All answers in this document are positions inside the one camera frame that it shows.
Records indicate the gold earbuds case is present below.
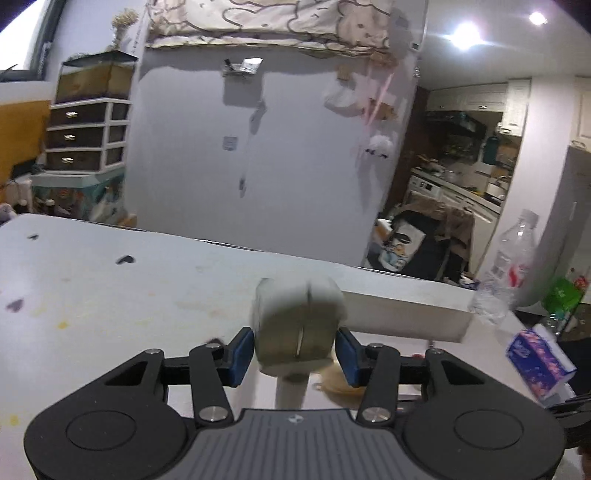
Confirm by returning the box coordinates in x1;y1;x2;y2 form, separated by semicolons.
314;356;366;398

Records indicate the white shallow cardboard tray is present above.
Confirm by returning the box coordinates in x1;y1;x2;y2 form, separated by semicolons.
338;287;477;411

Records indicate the white watch band tool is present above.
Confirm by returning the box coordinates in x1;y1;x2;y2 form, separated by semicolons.
250;276;346;410

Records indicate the purple floral tissue pack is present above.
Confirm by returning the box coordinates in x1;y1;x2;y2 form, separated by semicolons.
506;325;577;401

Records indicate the white cartoon tote bag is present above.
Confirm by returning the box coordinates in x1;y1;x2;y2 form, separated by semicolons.
378;220;426;273

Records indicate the chair with brown jacket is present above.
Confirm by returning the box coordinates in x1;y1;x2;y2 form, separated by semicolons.
392;194;475;283

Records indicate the clear plastic water bottle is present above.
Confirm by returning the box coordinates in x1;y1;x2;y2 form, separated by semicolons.
469;209;539;326

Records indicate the white sheep plush hanging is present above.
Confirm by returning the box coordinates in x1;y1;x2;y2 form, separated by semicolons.
365;134;394;159

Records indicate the white drawer cabinet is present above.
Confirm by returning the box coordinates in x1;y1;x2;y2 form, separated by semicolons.
43;97;131;174

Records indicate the glass fish tank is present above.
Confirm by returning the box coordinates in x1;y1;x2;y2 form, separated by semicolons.
55;50;138;104

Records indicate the patterned fabric wall hanging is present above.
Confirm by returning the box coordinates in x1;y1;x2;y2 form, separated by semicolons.
147;0;398;66

